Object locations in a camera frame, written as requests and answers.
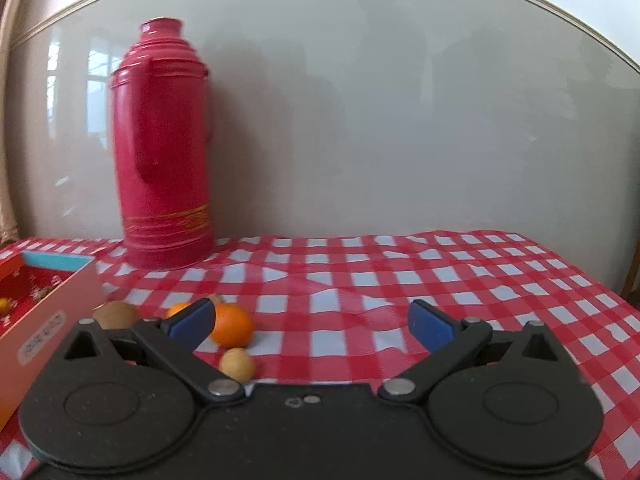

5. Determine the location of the brown kiwi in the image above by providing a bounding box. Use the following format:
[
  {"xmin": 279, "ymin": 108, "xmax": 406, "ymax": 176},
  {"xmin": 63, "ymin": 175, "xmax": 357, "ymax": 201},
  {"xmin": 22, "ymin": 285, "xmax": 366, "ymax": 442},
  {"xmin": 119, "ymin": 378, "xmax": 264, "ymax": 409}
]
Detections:
[{"xmin": 92, "ymin": 301, "xmax": 141, "ymax": 331}]

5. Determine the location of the dark wooden chair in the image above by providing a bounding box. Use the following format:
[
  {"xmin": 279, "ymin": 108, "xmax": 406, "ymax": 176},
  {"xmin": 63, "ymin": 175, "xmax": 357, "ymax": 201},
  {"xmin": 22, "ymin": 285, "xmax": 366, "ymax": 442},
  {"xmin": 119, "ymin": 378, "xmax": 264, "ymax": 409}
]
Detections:
[{"xmin": 620, "ymin": 238, "xmax": 640, "ymax": 311}]

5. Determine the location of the tan walnut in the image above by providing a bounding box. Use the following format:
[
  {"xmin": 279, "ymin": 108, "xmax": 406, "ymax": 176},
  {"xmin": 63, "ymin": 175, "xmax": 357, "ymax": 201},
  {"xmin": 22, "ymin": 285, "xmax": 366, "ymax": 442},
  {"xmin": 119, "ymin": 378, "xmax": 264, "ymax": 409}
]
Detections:
[{"xmin": 220, "ymin": 348, "xmax": 256, "ymax": 382}]

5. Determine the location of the red white checkered tablecloth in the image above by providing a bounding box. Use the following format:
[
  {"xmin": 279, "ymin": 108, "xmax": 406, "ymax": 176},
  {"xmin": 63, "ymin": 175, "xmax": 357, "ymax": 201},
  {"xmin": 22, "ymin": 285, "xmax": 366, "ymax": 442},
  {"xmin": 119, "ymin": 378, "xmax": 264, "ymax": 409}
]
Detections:
[{"xmin": 0, "ymin": 230, "xmax": 640, "ymax": 480}]

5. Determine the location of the orange cardboard box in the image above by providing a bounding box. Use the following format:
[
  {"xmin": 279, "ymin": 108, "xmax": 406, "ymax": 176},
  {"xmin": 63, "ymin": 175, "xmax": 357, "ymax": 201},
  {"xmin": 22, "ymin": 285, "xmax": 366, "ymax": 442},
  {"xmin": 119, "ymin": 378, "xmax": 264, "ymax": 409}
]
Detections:
[{"xmin": 0, "ymin": 251, "xmax": 105, "ymax": 429}]

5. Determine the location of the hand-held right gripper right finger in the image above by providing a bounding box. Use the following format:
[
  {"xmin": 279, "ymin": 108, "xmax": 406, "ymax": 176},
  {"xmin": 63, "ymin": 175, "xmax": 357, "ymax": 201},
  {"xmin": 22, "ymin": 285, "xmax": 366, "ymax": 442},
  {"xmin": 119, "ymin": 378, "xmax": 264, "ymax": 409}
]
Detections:
[{"xmin": 378, "ymin": 299, "xmax": 564, "ymax": 404}]

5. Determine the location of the red thermos flask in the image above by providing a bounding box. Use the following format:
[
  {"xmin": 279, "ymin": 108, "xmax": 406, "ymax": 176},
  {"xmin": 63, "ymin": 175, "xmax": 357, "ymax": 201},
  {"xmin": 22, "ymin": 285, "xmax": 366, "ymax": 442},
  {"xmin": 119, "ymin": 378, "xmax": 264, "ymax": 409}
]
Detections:
[{"xmin": 110, "ymin": 17, "xmax": 217, "ymax": 270}]

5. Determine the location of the large orange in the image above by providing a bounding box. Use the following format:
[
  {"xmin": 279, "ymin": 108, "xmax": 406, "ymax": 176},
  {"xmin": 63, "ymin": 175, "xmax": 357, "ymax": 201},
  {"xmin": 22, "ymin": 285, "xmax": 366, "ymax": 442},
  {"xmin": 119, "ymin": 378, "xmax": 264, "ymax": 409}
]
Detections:
[{"xmin": 207, "ymin": 304, "xmax": 255, "ymax": 349}]

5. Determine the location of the beige curtain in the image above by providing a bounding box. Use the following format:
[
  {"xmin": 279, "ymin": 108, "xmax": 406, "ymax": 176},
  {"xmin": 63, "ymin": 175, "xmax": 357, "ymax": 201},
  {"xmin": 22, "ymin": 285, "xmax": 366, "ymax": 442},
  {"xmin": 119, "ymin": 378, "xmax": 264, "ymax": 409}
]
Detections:
[{"xmin": 0, "ymin": 0, "xmax": 32, "ymax": 247}]

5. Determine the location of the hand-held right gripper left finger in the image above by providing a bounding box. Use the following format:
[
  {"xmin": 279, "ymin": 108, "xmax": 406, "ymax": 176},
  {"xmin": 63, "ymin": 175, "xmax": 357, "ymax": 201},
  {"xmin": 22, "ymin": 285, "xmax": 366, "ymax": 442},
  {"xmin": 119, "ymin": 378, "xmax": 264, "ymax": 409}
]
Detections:
[{"xmin": 64, "ymin": 298, "xmax": 247, "ymax": 406}]

